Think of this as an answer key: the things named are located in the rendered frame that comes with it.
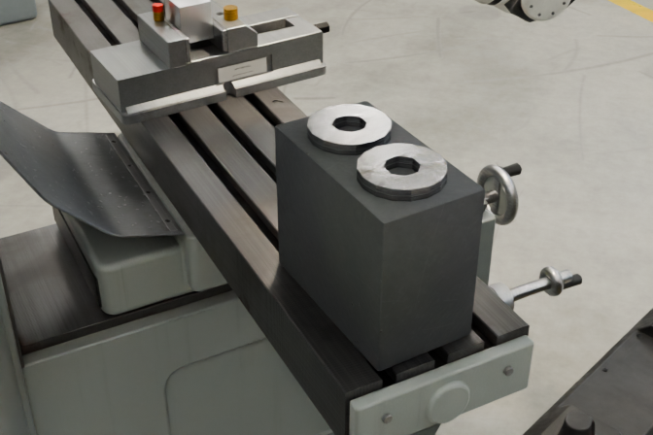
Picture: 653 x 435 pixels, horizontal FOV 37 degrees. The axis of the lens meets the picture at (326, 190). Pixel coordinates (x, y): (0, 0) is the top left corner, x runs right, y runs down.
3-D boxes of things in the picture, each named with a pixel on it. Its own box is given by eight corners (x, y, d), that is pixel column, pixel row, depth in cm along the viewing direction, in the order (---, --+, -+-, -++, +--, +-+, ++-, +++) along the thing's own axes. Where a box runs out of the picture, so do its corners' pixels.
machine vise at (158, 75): (285, 41, 171) (283, -20, 166) (328, 73, 161) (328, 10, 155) (90, 86, 157) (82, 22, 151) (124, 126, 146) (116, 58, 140)
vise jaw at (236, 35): (223, 18, 162) (222, -4, 160) (258, 46, 153) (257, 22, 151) (189, 26, 159) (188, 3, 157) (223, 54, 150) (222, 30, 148)
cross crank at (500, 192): (495, 200, 195) (500, 148, 188) (532, 230, 186) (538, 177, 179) (426, 220, 188) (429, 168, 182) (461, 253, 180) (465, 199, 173)
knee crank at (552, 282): (567, 275, 189) (572, 249, 186) (589, 292, 185) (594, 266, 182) (473, 308, 181) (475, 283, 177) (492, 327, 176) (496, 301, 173)
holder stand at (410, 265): (363, 233, 123) (367, 88, 112) (472, 334, 107) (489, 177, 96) (277, 262, 118) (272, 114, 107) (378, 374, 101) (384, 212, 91)
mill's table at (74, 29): (162, 11, 203) (159, -26, 199) (535, 389, 111) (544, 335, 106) (51, 31, 194) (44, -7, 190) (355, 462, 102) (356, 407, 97)
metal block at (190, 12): (197, 24, 156) (194, -12, 153) (214, 38, 152) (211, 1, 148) (166, 31, 154) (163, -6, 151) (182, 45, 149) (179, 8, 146)
